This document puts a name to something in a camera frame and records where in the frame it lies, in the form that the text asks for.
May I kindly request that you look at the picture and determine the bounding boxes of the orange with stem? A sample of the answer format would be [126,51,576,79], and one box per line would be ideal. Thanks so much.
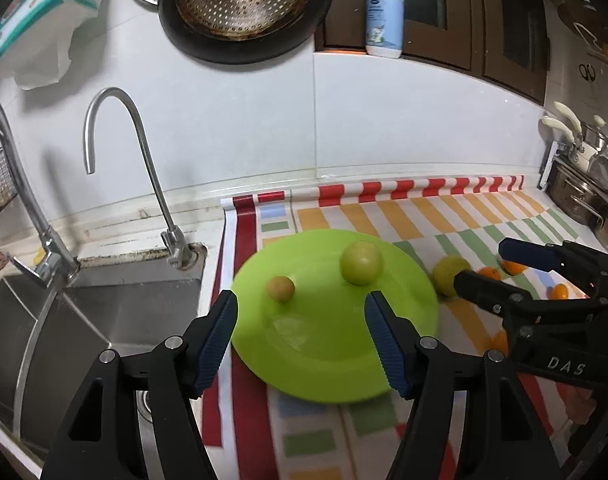
[478,266,502,281]

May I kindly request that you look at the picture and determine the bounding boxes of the large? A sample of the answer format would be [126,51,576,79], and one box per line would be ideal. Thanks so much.
[490,330,509,356]

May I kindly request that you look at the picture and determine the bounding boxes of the large yellow-green apple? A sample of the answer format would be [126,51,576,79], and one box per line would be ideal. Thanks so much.
[432,255,471,298]

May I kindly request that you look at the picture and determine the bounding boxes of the large steel kitchen faucet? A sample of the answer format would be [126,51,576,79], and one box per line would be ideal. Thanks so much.
[0,103,80,288]

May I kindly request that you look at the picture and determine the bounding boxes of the small tan round fruit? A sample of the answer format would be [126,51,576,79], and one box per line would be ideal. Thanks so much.
[266,275,295,304]

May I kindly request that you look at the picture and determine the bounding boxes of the steel pot with lid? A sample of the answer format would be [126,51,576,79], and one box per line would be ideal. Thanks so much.
[546,157,608,252]

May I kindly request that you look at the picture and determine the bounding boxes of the curved slim steel faucet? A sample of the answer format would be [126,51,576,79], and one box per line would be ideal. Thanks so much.
[81,86,197,271]

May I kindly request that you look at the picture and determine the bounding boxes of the green plastic plate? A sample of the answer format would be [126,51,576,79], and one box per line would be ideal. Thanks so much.
[232,229,439,403]

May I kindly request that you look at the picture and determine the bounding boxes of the large green apple on plate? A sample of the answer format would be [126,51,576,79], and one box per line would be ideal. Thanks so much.
[340,240,384,286]

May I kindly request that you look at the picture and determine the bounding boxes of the stainless steel sink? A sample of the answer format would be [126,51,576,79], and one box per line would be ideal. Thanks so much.
[0,259,204,462]

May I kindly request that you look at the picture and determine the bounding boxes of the dark wooden cabinet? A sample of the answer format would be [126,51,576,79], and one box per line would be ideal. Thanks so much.
[313,0,553,106]

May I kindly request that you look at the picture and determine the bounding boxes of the white lotion pump bottle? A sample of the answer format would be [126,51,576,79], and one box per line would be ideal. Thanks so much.
[366,0,405,58]

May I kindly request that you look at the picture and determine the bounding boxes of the black pan with strainer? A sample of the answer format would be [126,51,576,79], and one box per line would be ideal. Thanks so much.
[157,0,332,65]

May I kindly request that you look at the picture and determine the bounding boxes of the tissue pack teal white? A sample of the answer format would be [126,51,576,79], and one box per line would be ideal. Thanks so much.
[0,0,102,90]

